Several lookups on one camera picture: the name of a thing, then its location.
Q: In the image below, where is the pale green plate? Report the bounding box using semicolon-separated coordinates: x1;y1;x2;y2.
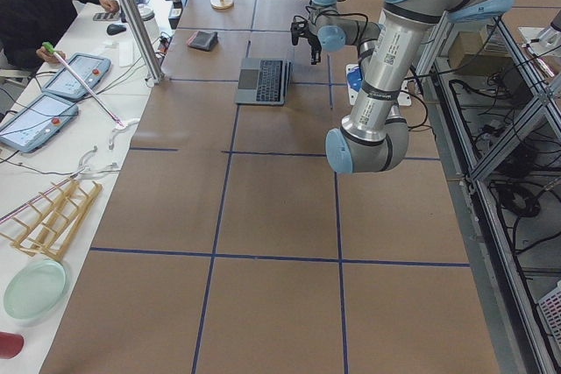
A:
3;259;67;321

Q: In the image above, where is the far teach pendant tablet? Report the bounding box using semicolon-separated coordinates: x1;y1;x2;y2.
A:
41;53;112;102

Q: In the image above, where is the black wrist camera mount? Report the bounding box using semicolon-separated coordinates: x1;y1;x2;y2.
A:
290;16;309;46

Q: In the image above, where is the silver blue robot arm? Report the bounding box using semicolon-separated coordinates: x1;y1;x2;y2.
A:
308;0;515;173

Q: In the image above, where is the black computer mouse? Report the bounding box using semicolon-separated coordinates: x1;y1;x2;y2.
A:
106;24;126;36

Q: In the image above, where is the long pink rod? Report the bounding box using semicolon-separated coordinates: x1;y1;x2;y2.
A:
42;42;127;130

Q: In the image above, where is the wooden dish rack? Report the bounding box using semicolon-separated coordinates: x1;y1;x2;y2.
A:
1;178;103;262

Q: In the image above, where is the cardboard box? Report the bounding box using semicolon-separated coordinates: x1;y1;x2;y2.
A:
448;32;487;76

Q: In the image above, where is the person in black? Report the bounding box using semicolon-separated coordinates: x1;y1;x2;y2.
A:
1;0;119;70

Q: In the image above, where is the teach pendant tablet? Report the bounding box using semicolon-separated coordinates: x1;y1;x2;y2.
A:
41;53;112;102
1;94;79;153

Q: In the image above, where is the grey laptop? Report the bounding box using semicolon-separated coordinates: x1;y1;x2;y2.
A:
234;39;295;106

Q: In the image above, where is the near teach pendant tablet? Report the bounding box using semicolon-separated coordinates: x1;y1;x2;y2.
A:
1;94;79;153

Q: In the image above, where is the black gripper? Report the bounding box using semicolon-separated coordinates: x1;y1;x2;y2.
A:
306;32;322;65

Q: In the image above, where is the red cup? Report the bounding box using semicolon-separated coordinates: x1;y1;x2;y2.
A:
0;331;25;359

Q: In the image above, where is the blue desk lamp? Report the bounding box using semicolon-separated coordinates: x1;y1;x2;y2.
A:
345;64;363;98

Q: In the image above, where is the smartphone on desk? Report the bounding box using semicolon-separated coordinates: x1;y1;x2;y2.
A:
93;12;120;22

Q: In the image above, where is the white plastic basket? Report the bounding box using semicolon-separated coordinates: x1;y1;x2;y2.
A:
537;280;561;348

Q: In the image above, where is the aluminium frame post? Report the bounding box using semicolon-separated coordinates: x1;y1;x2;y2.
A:
119;0;164;87

